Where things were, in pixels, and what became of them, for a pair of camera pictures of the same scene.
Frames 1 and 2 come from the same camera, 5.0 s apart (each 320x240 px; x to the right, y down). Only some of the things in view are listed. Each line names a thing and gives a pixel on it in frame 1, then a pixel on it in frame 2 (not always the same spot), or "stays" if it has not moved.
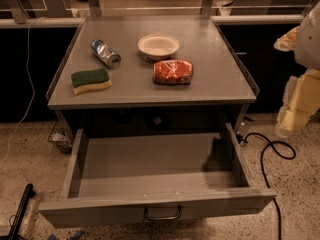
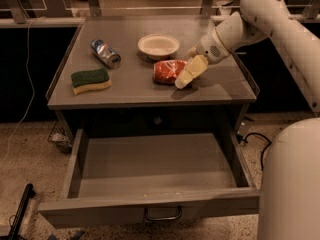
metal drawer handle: [163, 218] stays
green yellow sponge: [90, 80] stays
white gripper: [309, 44] -> [210, 48]
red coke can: [172, 72] stays
